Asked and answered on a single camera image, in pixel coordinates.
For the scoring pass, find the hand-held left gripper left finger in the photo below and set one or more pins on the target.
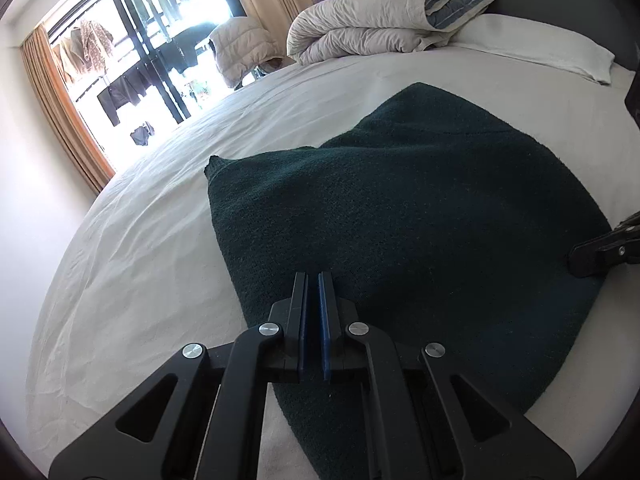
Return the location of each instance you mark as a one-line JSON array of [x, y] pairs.
[[301, 320]]

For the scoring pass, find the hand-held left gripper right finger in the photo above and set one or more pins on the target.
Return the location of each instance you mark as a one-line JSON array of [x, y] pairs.
[[323, 320]]

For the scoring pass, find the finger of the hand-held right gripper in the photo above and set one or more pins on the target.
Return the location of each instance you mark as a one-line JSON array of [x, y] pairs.
[[600, 255]]

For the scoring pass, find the dark green knit sweater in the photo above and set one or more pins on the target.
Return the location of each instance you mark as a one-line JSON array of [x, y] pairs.
[[410, 195]]

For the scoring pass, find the bed with white sheet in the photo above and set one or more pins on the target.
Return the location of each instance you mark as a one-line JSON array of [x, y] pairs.
[[165, 230]]

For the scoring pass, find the white pillow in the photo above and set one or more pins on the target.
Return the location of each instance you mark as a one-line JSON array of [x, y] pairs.
[[540, 42]]

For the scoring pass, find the small hanging dark garment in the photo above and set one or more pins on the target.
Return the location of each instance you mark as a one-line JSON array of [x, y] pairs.
[[142, 133]]

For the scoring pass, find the beige puffer jacket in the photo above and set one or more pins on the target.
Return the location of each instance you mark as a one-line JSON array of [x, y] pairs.
[[242, 47]]

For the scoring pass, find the hanging dark pants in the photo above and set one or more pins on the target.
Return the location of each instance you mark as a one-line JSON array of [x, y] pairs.
[[122, 92]]

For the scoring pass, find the brown pleated curtain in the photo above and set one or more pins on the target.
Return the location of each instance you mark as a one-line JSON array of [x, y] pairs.
[[70, 125]]

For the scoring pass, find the folded white duvet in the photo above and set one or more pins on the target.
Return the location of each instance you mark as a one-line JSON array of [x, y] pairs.
[[365, 20]]

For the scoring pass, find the large glass window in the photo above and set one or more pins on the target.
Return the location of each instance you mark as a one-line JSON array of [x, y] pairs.
[[150, 50]]

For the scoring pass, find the hanging floral brown garment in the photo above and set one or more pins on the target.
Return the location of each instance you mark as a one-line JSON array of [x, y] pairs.
[[95, 42]]

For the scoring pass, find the hanging beige garment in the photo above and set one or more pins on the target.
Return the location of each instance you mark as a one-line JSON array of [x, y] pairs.
[[67, 57]]

